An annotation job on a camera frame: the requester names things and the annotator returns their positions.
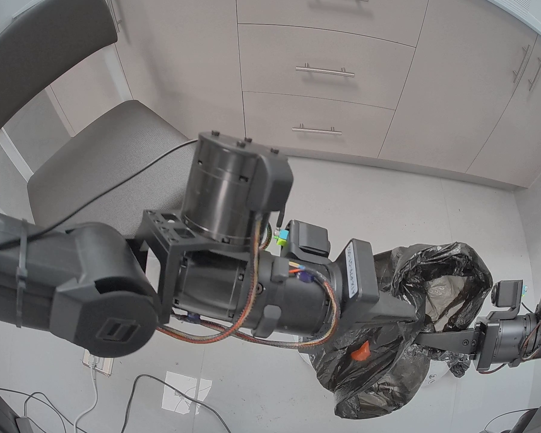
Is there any black plastic bag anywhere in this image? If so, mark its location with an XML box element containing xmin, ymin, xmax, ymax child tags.
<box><xmin>298</xmin><ymin>242</ymin><xmax>494</xmax><ymax>420</ymax></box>

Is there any thin black cable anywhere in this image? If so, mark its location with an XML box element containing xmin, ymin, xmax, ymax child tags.
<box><xmin>482</xmin><ymin>408</ymin><xmax>541</xmax><ymax>433</ymax></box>
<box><xmin>0</xmin><ymin>386</ymin><xmax>91</xmax><ymax>433</ymax></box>

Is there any white printed wrapper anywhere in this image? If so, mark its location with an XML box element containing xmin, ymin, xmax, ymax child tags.
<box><xmin>426</xmin><ymin>361</ymin><xmax>452</xmax><ymax>387</ymax></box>

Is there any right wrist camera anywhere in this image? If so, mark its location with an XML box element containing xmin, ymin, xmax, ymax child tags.
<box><xmin>491</xmin><ymin>280</ymin><xmax>526</xmax><ymax>321</ymax></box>

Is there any beige cabinet with drawers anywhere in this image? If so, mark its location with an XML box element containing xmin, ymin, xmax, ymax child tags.
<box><xmin>49</xmin><ymin>0</ymin><xmax>541</xmax><ymax>192</ymax></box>

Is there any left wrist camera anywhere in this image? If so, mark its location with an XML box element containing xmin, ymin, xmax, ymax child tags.
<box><xmin>275</xmin><ymin>219</ymin><xmax>333</xmax><ymax>263</ymax></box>

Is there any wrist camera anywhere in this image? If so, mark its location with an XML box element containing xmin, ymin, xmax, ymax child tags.
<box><xmin>275</xmin><ymin>219</ymin><xmax>333</xmax><ymax>263</ymax></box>
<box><xmin>491</xmin><ymin>280</ymin><xmax>526</xmax><ymax>321</ymax></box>

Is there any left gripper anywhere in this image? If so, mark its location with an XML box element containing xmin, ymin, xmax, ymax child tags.
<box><xmin>173</xmin><ymin>239</ymin><xmax>419</xmax><ymax>339</ymax></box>

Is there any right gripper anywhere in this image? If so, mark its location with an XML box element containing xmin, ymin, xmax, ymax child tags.
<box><xmin>415</xmin><ymin>313</ymin><xmax>535</xmax><ymax>372</ymax></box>

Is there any grey chair with white legs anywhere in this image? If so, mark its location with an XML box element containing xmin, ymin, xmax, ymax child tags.
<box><xmin>0</xmin><ymin>0</ymin><xmax>201</xmax><ymax>242</ymax></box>

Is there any white cable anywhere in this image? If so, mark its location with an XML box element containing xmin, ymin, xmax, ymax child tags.
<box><xmin>74</xmin><ymin>354</ymin><xmax>101</xmax><ymax>433</ymax></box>

